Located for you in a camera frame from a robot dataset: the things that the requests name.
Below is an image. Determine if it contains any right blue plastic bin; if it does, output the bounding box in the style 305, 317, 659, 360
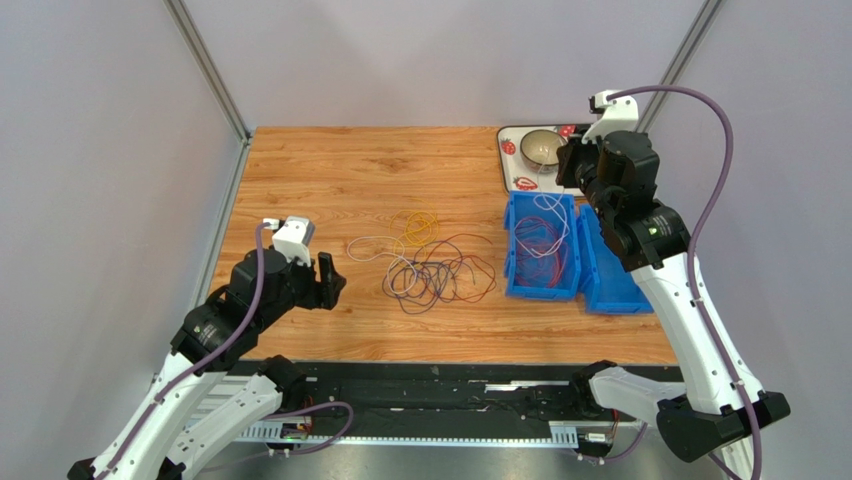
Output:
576, 204, 653, 315

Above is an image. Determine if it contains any dark blue wire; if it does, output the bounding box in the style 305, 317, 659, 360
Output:
381, 239, 477, 316

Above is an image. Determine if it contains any left aluminium frame post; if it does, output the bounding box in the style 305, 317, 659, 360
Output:
164, 0, 252, 145

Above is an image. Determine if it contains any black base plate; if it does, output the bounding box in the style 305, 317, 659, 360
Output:
219, 359, 687, 441

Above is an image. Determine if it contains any strawberry print tray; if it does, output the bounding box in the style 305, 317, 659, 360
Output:
497, 124, 579, 195

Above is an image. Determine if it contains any slotted cable duct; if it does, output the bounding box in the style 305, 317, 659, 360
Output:
226, 420, 580, 450

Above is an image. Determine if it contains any yellow wire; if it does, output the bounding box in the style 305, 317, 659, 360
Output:
389, 209, 442, 249

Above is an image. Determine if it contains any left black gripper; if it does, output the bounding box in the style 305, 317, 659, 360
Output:
256, 247, 347, 329

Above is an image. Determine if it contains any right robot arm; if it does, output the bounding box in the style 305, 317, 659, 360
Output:
557, 131, 791, 462

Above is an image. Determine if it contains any aluminium frame post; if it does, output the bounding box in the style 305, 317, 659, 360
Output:
164, 0, 252, 145
637, 0, 726, 132

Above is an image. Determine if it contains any orange wire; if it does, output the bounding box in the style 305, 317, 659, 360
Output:
399, 232, 499, 305

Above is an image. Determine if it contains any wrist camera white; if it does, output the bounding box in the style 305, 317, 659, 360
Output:
263, 216, 315, 266
581, 90, 639, 144

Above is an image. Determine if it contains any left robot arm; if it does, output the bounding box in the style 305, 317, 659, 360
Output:
66, 248, 346, 479

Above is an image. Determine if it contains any ceramic bowl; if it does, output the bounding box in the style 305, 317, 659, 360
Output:
520, 129, 567, 174

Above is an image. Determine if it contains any left blue plastic bin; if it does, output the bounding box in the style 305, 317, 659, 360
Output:
503, 191, 581, 302

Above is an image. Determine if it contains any right aluminium frame post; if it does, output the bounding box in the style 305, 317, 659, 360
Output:
637, 0, 726, 132

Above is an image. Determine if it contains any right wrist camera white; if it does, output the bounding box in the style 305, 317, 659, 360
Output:
581, 90, 639, 144

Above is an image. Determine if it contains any dark red wire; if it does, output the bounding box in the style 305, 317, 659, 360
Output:
511, 216, 570, 289

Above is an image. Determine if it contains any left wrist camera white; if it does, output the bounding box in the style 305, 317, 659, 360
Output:
263, 216, 315, 266

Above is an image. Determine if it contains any blue plastic bin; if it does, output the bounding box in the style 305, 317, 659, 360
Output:
503, 191, 581, 302
576, 204, 653, 315

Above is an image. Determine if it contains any white wire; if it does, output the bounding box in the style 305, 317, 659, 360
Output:
512, 149, 572, 261

